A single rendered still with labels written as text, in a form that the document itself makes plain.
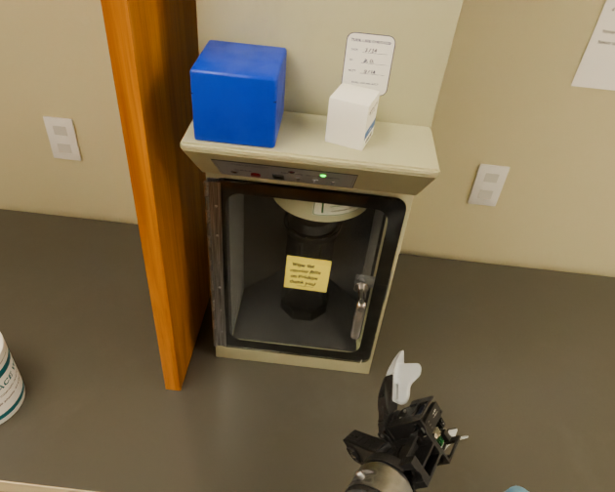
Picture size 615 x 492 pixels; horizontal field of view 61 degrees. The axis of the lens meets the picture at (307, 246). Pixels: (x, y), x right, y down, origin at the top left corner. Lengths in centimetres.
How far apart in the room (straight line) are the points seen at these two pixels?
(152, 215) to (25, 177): 82
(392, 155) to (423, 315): 66
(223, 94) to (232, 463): 65
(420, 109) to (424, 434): 43
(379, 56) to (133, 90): 31
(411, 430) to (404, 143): 38
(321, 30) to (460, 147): 66
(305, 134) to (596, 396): 87
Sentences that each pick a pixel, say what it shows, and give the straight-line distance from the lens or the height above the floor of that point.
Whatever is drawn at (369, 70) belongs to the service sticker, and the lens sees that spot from 72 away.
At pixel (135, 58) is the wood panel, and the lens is 67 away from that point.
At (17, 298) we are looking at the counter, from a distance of 135.
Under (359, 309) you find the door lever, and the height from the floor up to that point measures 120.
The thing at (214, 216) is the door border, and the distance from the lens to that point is 86.
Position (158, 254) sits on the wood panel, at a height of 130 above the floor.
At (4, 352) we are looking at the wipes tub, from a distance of 106.
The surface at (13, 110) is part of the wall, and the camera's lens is 147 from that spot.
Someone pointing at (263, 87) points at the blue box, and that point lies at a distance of 62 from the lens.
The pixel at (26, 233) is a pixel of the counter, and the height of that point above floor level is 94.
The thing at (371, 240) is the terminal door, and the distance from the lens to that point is 85.
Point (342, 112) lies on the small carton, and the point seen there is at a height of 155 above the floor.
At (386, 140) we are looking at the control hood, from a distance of 71.
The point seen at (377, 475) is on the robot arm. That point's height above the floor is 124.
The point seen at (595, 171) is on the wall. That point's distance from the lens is 141.
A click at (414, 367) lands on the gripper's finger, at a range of 80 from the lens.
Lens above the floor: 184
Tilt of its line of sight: 40 degrees down
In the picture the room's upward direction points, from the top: 6 degrees clockwise
